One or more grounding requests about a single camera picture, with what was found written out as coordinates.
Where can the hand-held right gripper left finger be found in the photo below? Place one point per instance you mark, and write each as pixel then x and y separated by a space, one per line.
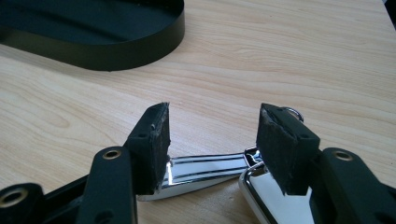
pixel 146 155

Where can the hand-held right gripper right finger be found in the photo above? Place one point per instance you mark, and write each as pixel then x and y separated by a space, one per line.
pixel 288 155

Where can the black oval metal tray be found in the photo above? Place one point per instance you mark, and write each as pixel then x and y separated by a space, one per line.
pixel 93 34

